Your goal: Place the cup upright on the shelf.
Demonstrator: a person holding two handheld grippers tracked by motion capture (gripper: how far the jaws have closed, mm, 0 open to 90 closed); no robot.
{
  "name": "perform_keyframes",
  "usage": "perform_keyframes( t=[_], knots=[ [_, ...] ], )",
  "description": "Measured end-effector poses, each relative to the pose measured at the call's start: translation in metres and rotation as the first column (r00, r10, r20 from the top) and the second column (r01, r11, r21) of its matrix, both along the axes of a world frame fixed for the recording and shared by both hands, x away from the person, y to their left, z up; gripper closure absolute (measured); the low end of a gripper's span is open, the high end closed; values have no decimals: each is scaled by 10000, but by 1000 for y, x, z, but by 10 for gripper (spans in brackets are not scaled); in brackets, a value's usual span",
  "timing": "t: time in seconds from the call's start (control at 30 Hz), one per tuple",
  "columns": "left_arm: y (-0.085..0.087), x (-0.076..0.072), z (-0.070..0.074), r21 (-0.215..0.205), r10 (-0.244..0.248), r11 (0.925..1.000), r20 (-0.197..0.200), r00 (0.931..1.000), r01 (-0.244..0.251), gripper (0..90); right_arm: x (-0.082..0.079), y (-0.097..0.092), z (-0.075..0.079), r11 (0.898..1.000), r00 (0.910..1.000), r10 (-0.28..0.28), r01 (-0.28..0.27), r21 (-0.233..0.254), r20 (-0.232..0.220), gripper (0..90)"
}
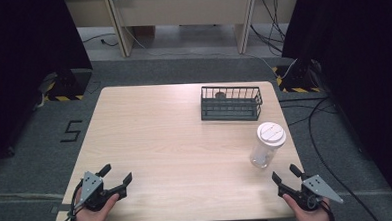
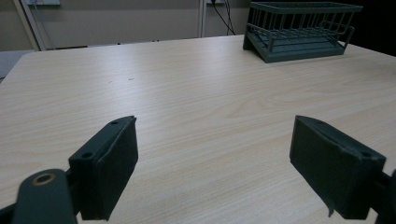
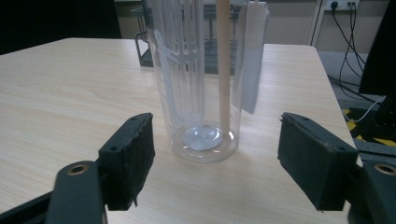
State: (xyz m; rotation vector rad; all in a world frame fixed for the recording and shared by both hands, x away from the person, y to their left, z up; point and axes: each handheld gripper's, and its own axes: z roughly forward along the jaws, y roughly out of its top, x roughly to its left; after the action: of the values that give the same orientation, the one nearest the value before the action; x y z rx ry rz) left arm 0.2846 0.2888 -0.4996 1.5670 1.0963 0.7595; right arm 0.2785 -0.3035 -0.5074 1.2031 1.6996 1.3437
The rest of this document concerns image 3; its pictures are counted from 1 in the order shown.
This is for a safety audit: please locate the yellow black floor tape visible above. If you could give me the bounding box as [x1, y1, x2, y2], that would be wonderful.
[341, 106, 396, 147]

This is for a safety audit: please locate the white cable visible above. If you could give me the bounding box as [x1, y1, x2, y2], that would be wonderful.
[343, 94, 388, 124]

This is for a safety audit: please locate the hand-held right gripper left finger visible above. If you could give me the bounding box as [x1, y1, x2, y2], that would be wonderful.
[98, 112, 156, 212]

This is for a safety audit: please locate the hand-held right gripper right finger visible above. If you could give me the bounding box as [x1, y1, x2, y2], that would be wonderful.
[276, 112, 360, 212]

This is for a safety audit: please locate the pale wooden stick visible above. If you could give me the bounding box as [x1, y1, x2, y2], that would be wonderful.
[215, 0, 233, 133]

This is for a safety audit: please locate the clear plastic cup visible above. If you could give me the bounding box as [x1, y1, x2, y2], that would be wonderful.
[145, 0, 245, 164]

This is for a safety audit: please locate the black cable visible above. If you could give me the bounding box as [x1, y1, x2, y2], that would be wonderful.
[326, 2, 379, 105]

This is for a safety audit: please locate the clear plastic fork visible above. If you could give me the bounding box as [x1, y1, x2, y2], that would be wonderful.
[169, 0, 207, 125]

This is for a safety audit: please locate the clear plastic spoon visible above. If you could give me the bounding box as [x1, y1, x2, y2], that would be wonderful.
[153, 29, 188, 126]

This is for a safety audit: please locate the black curtain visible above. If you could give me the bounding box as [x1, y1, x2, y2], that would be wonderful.
[0, 0, 122, 56]

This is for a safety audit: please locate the white wall socket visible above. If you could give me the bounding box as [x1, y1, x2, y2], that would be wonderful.
[323, 0, 361, 12]

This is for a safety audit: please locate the white cable duct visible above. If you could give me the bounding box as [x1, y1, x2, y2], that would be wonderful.
[307, 0, 325, 48]

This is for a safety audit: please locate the black stand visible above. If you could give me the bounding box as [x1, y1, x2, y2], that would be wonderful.
[358, 0, 396, 98]

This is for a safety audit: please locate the white paper packet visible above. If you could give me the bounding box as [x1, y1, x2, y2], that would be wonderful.
[232, 0, 271, 116]

